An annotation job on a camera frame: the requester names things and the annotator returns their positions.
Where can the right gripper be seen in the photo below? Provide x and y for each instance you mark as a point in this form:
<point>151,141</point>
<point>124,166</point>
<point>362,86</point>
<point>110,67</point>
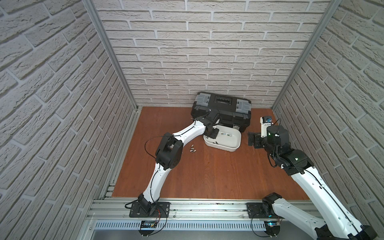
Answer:
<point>257,138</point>

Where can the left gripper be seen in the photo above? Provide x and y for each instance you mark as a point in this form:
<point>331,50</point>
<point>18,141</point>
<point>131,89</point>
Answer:
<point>212,131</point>

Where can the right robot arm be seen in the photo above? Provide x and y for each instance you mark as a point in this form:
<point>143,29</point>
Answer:
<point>336,223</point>

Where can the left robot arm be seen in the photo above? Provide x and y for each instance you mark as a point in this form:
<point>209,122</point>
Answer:
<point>169,154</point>

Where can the white plastic storage box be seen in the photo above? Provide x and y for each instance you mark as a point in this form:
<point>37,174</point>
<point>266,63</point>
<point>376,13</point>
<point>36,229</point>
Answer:
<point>225,143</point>

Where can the black plastic toolbox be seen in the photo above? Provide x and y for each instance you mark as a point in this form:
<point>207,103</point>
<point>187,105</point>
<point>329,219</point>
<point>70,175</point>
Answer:
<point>234,112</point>

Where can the right controller board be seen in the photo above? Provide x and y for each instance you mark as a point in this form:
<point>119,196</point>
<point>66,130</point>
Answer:
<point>272,228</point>

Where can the controller board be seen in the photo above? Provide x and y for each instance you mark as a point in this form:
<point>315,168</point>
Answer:
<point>272,228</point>
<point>147,225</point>

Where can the left controller board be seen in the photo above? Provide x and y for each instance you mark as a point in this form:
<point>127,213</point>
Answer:
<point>147,225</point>

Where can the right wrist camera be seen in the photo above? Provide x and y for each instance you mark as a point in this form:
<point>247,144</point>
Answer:
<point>265,121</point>

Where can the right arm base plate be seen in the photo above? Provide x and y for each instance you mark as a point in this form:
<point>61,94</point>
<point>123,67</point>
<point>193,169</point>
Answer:
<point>258,210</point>

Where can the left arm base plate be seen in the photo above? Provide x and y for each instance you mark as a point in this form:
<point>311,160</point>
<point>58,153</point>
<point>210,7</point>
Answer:
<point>161,210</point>

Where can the aluminium front rail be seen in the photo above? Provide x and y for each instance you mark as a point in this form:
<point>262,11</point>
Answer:
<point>179,209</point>

